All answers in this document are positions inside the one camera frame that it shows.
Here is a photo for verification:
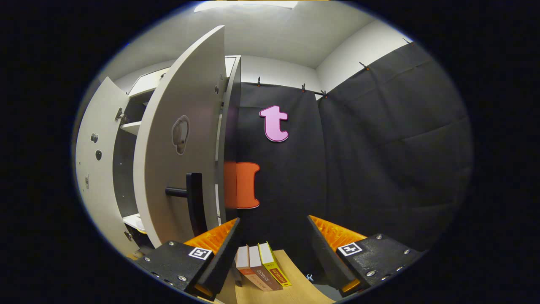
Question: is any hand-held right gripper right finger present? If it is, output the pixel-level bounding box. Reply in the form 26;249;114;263
307;214;424;298

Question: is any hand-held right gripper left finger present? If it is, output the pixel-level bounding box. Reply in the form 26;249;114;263
133;217;242;301

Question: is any white shoe cabinet door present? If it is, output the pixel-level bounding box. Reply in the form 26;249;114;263
75;76;142;259
133;25;227;250

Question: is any white shoe cabinet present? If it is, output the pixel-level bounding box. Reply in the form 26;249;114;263
112;55;242;250

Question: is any white cabinet shelf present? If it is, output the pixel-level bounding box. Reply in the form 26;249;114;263
122;213;147;234
119;121;142;136

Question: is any orange cover book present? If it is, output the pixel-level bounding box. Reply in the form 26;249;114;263
235;245;270;292

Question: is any yellow cover book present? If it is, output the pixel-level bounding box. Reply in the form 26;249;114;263
258;242;292;288

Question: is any brown cover book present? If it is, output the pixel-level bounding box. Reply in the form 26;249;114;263
249;244;284;292

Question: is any black backdrop cloth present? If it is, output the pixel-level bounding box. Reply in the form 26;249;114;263
234;40;474;281

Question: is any large ceiling light panel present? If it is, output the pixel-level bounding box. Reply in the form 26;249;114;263
194;0;299;13

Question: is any black door handle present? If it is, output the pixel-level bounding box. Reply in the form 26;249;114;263
165;172;208;238

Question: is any white panel with slot handle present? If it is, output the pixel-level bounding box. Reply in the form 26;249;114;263
127;68;170;98

